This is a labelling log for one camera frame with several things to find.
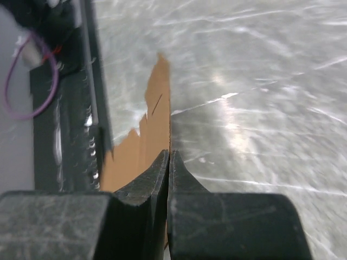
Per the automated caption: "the brown cardboard box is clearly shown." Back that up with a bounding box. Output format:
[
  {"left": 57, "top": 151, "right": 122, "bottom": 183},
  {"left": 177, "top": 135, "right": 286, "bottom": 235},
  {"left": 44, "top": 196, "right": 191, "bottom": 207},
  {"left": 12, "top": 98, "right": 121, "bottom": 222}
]
[{"left": 99, "top": 53, "right": 172, "bottom": 249}]

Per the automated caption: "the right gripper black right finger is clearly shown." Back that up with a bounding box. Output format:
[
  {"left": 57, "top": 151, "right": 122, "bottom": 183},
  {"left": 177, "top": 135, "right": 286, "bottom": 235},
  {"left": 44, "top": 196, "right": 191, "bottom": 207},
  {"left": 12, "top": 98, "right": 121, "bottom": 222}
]
[{"left": 167, "top": 151, "right": 312, "bottom": 259}]

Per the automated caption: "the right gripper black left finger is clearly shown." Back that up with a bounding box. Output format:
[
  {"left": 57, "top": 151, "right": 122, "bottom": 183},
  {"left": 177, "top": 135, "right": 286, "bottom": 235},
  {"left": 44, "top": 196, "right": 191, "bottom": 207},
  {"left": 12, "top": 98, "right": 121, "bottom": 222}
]
[{"left": 1, "top": 151, "right": 169, "bottom": 259}]

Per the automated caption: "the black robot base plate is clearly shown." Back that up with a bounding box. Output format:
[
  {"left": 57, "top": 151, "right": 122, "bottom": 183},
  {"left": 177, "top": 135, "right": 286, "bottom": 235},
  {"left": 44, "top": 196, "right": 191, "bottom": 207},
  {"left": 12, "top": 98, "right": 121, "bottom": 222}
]
[{"left": 33, "top": 1, "right": 112, "bottom": 192}]

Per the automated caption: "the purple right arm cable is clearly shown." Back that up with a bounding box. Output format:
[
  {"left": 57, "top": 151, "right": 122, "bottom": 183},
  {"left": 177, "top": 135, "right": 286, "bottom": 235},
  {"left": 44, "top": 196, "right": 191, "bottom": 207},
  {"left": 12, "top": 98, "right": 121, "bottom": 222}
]
[{"left": 3, "top": 29, "right": 59, "bottom": 120}]

